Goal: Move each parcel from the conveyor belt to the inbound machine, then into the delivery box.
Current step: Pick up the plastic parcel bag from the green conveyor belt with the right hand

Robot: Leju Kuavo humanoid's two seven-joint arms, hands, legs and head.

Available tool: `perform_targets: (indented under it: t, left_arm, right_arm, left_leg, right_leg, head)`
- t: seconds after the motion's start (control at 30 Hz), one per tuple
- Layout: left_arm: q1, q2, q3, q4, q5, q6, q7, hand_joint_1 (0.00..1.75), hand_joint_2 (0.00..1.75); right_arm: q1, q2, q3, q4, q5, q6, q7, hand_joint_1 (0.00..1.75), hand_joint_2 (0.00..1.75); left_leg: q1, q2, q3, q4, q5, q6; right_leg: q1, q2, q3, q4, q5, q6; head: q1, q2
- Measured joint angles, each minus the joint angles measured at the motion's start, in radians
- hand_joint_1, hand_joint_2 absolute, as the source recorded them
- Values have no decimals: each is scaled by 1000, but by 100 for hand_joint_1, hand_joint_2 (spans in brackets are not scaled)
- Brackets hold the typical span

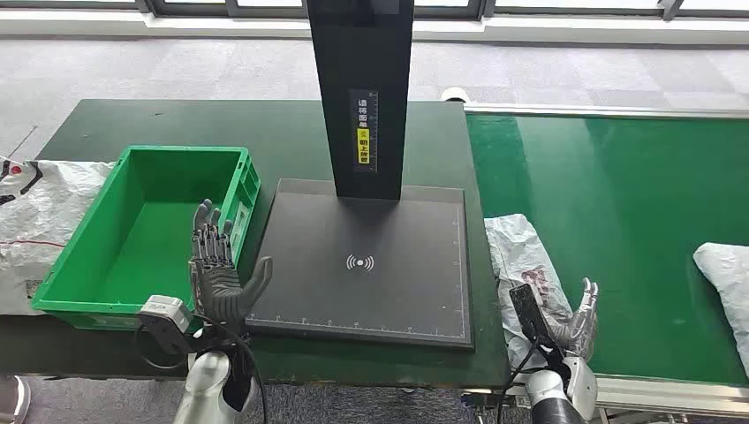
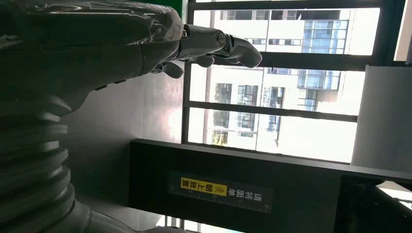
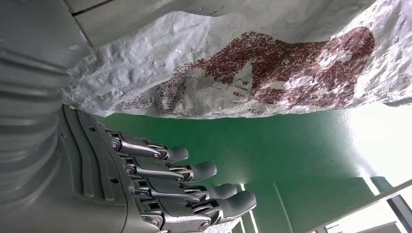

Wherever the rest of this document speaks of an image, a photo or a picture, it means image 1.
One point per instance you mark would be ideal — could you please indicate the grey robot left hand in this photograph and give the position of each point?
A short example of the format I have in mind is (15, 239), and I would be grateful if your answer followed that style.
(219, 287)

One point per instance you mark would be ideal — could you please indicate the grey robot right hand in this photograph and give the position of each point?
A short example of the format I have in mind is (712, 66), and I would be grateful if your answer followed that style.
(582, 327)

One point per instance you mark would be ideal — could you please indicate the grey parcel bag red print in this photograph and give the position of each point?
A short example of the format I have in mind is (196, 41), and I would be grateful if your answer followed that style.
(515, 251)
(725, 275)

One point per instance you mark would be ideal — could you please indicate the green conveyor belt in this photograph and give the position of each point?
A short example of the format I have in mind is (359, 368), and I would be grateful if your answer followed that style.
(614, 205)

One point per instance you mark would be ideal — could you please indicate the black inbound scanner machine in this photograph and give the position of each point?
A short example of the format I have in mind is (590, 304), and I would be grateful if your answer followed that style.
(363, 292)

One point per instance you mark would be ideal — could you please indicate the white conveyor roller end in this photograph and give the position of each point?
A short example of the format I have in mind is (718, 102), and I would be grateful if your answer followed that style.
(453, 93)

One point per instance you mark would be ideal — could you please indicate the green plastic crate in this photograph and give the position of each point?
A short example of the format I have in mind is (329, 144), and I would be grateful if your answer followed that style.
(140, 246)

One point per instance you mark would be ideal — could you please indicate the white woven sack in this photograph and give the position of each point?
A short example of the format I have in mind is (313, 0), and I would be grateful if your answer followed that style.
(41, 205)

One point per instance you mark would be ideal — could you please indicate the yellow black label sticker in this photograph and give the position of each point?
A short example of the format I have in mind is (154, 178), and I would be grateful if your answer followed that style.
(363, 146)

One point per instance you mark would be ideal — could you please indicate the white window sill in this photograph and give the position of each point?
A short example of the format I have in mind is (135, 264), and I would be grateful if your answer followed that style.
(88, 26)

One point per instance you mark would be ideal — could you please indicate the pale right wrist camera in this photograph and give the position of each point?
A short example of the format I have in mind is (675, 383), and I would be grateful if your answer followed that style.
(526, 310)

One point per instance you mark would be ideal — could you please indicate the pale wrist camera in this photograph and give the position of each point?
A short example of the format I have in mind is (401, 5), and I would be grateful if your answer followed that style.
(526, 310)
(167, 313)

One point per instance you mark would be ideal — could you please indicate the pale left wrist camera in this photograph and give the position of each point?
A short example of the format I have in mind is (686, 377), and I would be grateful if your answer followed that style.
(167, 313)

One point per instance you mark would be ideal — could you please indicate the aluminium conveyor frame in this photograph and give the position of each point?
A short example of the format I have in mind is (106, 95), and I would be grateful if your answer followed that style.
(643, 398)

